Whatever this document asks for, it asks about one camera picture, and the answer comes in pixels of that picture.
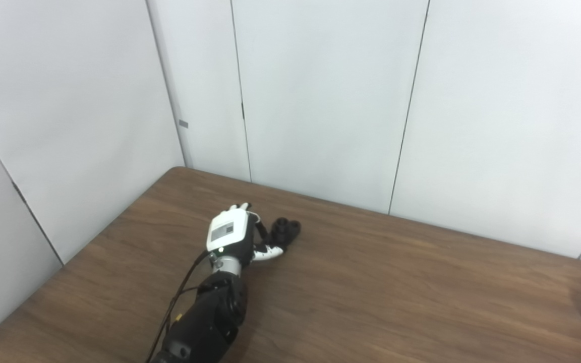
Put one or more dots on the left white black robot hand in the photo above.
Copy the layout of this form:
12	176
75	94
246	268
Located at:
227	232

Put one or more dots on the black flanged holder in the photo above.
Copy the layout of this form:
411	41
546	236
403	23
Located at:
285	229

